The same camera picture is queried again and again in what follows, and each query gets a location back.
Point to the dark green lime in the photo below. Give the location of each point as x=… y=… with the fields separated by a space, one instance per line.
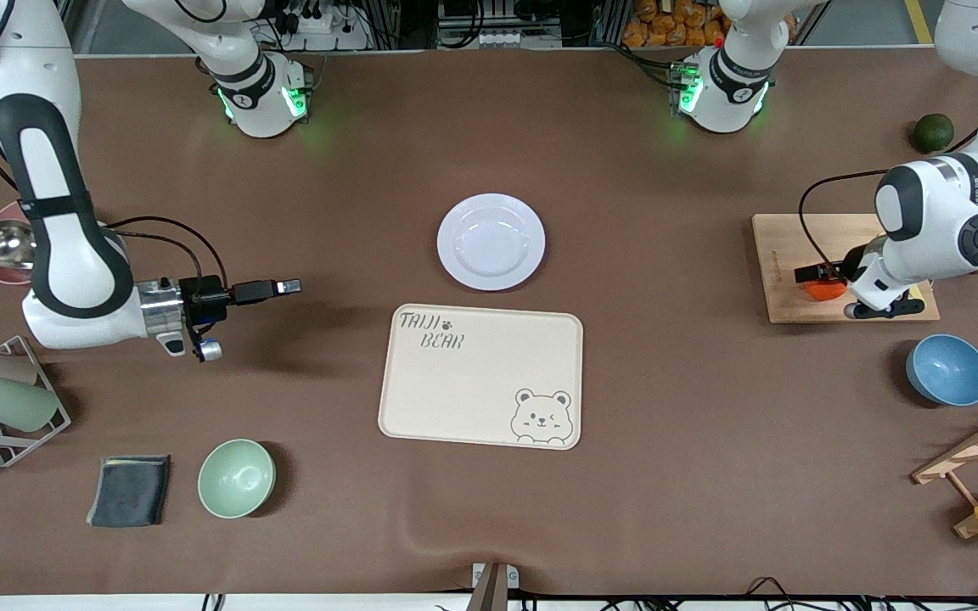
x=935 y=133

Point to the orange fruit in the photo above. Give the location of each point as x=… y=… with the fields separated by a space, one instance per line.
x=824 y=290

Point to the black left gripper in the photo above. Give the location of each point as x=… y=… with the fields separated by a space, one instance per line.
x=815 y=273

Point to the bag of orange buns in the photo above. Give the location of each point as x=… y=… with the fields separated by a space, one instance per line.
x=676 y=24

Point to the green cup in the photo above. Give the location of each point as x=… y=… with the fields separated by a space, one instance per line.
x=14 y=404

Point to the green bowl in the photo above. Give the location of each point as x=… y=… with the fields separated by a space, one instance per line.
x=236 y=479

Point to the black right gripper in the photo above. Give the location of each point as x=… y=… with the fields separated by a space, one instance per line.
x=203 y=299

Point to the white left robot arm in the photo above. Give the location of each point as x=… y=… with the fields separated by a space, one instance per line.
x=930 y=216

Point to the cream bear print tray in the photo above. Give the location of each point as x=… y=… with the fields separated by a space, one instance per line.
x=476 y=382

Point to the blue bowl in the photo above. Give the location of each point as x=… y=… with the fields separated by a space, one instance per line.
x=948 y=370

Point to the white power strip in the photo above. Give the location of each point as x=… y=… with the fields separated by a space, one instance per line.
x=319 y=25

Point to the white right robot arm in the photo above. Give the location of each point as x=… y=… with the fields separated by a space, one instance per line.
x=64 y=255

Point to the dark grey folded cloth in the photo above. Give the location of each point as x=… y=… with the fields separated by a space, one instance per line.
x=128 y=490

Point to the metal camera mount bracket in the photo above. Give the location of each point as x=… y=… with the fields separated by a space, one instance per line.
x=495 y=581

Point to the yellow plastic fork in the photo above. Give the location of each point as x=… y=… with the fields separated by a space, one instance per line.
x=915 y=292

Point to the pale round plate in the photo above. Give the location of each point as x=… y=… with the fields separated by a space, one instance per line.
x=491 y=243

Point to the wooden stand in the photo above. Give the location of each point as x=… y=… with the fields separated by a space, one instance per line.
x=977 y=445

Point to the wooden cutting board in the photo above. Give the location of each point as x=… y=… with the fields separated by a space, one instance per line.
x=782 y=246

